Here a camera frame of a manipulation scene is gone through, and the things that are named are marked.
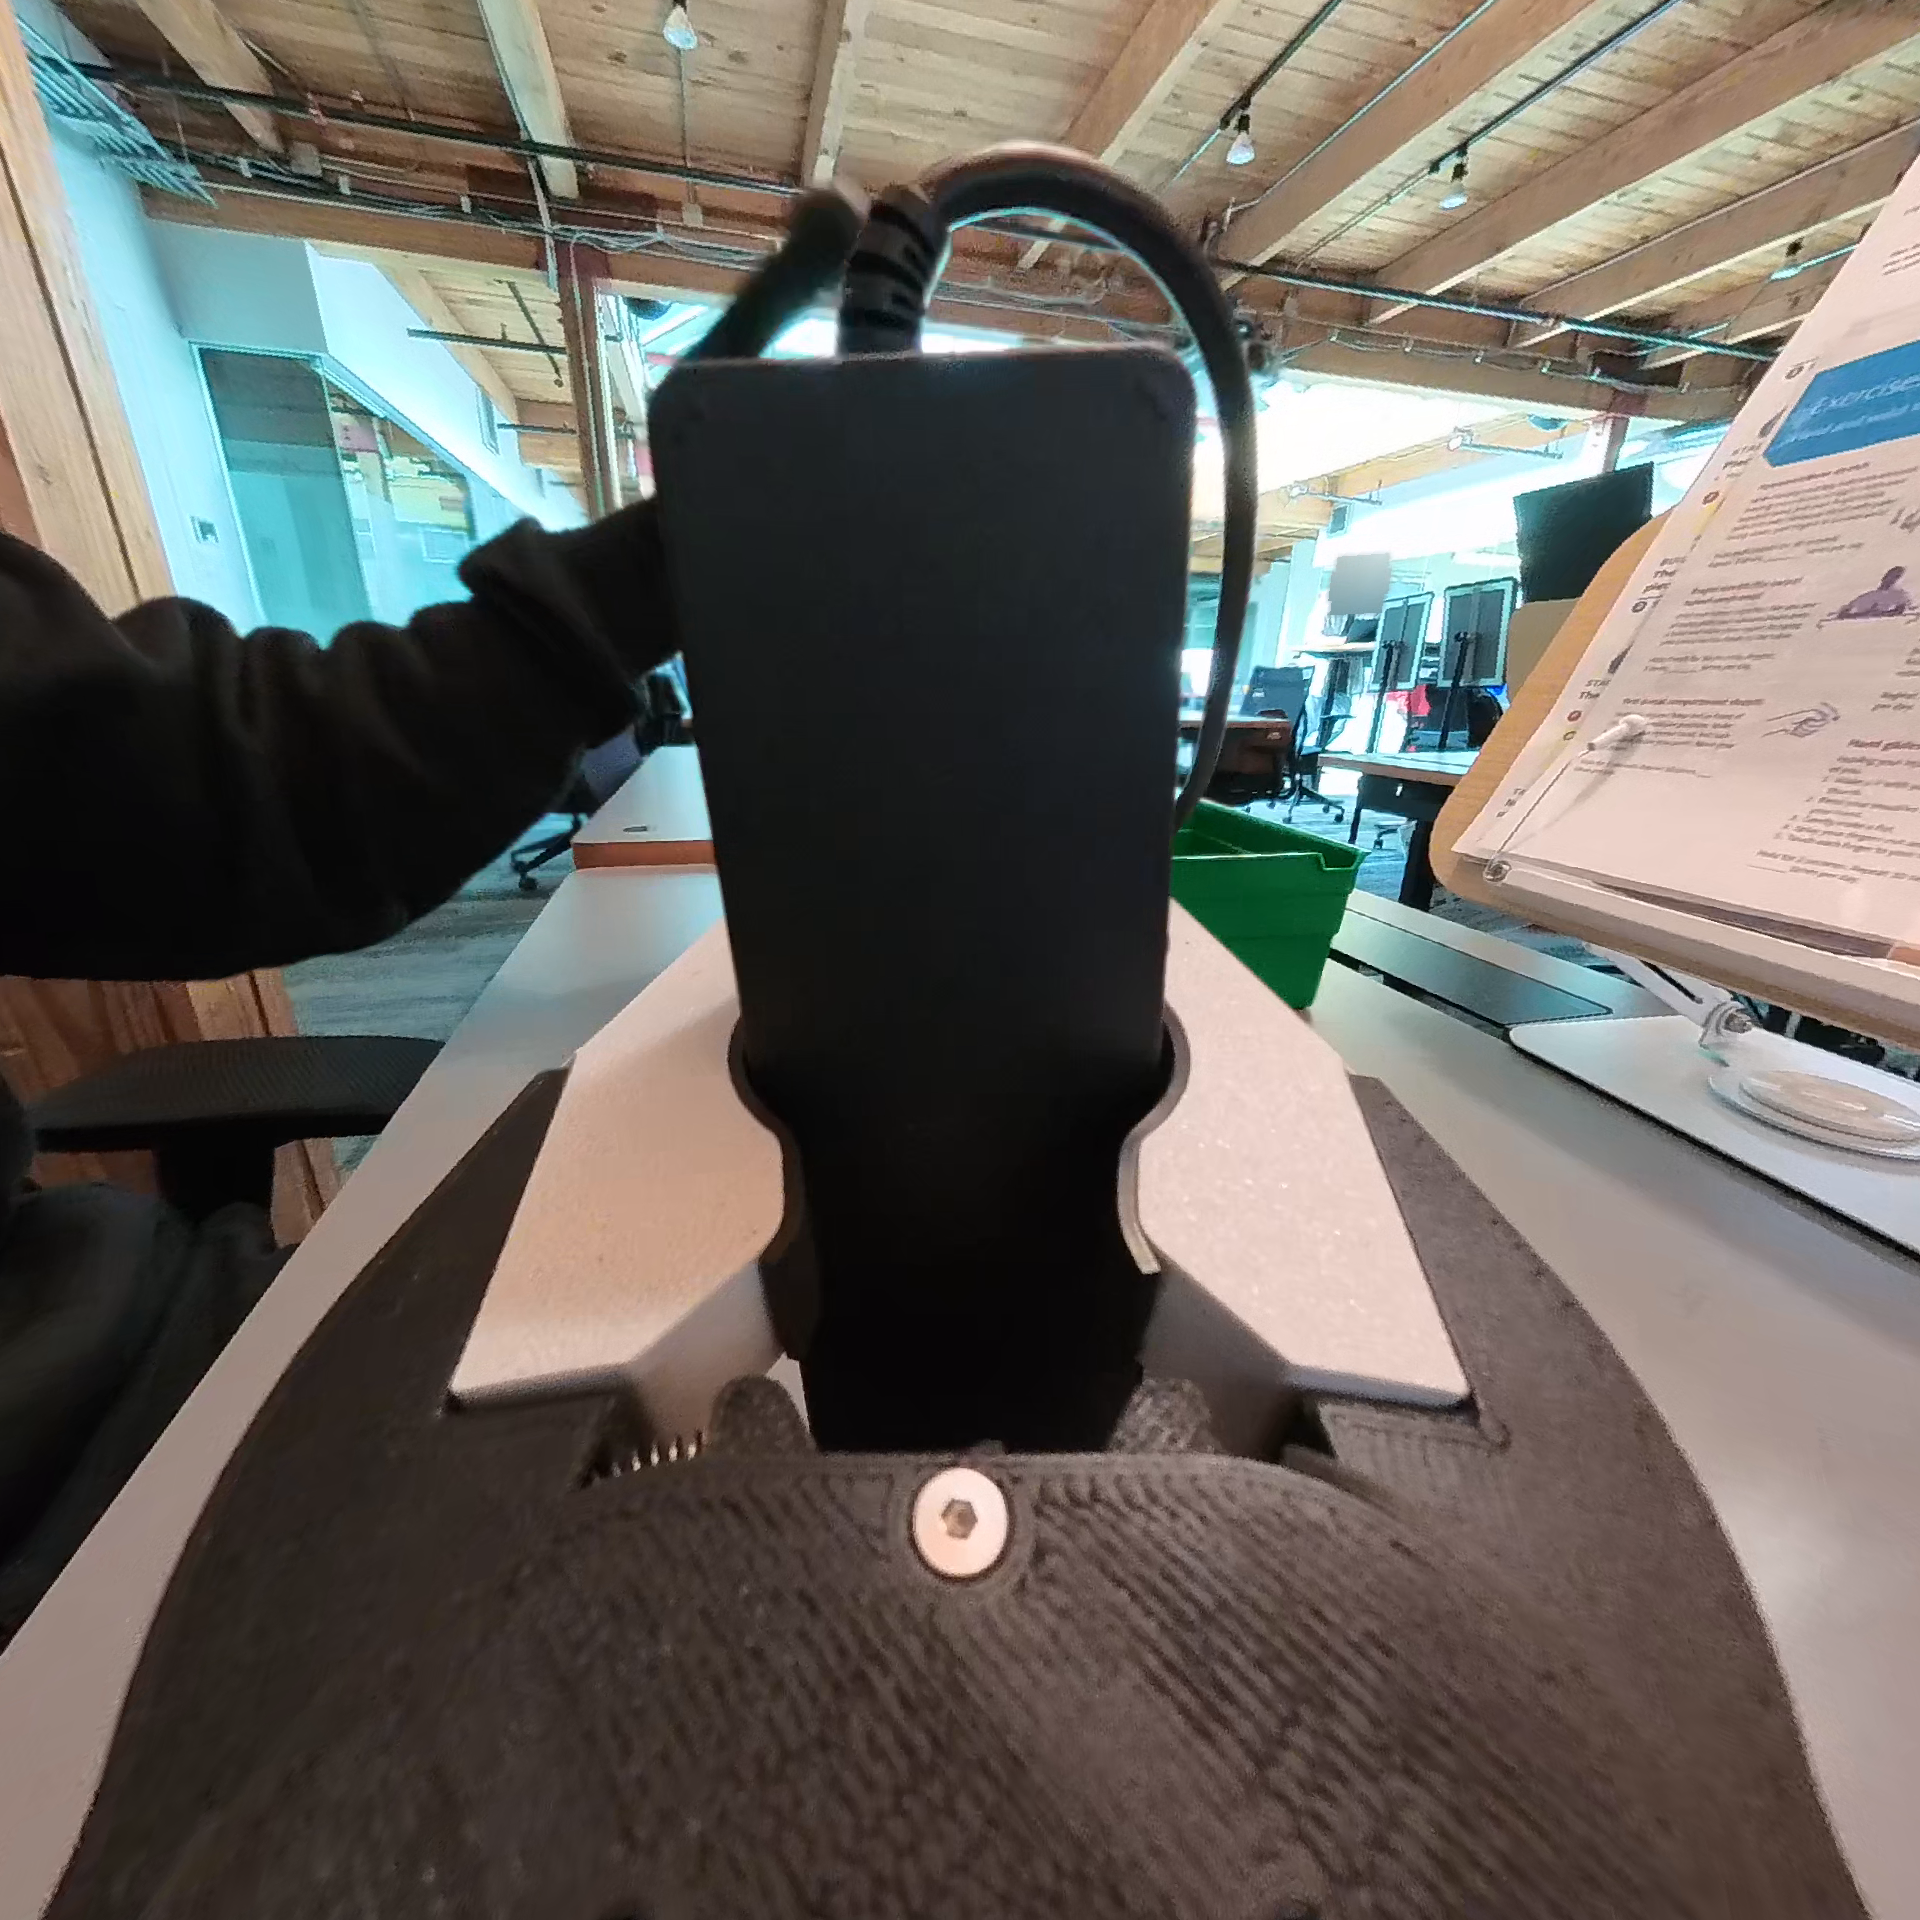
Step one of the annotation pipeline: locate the person's left forearm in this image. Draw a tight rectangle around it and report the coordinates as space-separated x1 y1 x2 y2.
0 503 682 980

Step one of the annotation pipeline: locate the green plastic bin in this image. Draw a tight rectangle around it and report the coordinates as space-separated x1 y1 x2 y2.
1171 799 1366 1011

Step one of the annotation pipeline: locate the black office chair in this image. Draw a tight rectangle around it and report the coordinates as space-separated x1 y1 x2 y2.
0 1071 295 1643
27 1030 443 1204

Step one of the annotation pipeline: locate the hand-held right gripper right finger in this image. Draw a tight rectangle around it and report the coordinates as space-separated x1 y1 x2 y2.
1118 900 1471 1408

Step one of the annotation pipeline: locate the black usb hub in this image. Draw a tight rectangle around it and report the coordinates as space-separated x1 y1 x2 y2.
644 342 1205 1460

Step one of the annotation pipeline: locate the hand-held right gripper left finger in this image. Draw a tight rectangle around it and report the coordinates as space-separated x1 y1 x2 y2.
449 922 826 1404

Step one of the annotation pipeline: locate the wooden document stand board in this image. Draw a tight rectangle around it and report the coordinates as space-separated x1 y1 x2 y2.
1423 509 1920 1055

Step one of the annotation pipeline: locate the black monitor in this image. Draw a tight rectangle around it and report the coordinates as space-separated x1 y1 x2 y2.
1510 461 1654 605

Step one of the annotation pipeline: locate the cardboard box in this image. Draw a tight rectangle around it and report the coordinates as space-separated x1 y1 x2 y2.
1505 596 1580 698

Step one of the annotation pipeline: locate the black hub cable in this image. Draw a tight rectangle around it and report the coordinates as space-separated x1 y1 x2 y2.
718 142 1263 840

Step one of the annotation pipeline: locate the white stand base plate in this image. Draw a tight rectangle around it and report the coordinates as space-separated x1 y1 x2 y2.
1508 1008 1920 1260

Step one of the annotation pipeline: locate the background office chair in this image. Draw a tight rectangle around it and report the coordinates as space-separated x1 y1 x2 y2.
1241 663 1353 824

